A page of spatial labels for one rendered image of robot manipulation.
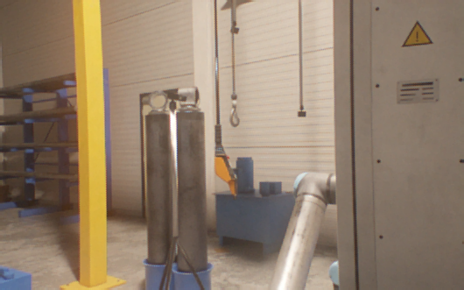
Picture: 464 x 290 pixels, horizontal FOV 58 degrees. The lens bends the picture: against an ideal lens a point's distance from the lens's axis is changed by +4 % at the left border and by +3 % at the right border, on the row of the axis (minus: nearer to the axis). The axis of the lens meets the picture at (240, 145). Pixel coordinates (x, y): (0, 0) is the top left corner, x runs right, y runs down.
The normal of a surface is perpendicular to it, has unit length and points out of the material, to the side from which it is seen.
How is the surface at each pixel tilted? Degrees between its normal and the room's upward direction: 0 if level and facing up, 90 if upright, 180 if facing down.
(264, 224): 90
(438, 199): 90
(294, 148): 90
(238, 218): 90
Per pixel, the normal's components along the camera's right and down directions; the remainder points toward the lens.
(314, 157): -0.63, 0.02
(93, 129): 0.78, -0.01
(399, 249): -0.32, 0.01
